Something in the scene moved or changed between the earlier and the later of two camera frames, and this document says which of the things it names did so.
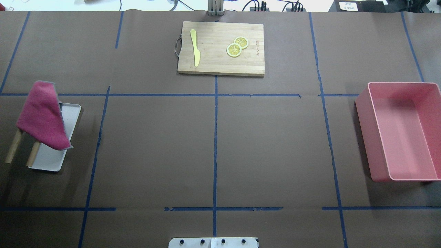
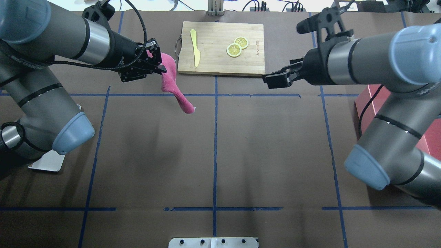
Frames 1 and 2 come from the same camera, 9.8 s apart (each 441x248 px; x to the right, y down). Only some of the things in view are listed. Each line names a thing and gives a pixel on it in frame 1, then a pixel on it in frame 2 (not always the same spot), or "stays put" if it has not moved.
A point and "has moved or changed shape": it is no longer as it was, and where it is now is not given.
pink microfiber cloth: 41,118 has moved or changed shape
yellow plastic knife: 196,52 stays put
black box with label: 359,6 stays put
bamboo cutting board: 212,40 stays put
